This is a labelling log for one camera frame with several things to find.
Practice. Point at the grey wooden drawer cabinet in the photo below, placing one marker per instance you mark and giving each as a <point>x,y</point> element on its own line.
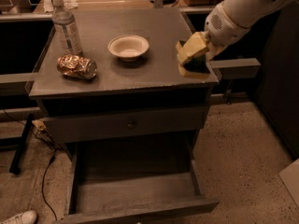
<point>152,81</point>

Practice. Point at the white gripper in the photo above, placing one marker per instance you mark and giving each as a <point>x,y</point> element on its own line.
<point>221,28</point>

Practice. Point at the black metal floor bar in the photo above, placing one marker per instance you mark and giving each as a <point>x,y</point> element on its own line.
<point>14,167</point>

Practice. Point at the crushed gold soda can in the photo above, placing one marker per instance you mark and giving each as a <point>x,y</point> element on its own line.
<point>77,66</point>

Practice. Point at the white sneaker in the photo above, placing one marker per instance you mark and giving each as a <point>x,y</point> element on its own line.
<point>28,217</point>

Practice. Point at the white crumpled cloth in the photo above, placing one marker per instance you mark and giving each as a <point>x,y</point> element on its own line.
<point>49,5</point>

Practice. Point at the white paper bowl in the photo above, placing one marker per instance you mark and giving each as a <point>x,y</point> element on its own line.
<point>128,48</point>

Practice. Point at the round metal drawer knob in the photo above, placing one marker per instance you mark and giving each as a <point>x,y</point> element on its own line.
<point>131,124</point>

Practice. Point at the clear plastic water bottle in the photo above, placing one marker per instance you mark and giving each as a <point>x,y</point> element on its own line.
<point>67,30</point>

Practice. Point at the grey horizontal rail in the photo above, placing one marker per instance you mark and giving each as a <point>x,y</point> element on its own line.
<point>236,68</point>

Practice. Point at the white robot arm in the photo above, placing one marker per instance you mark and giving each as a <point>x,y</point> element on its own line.
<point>247,12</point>

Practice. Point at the open grey middle drawer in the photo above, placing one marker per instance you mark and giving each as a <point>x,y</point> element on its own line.
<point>134,180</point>

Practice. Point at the green and yellow sponge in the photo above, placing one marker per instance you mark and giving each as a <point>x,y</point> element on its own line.
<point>191,64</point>

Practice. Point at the closed grey top drawer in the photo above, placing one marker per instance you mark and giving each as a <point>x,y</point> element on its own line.
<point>71,129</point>

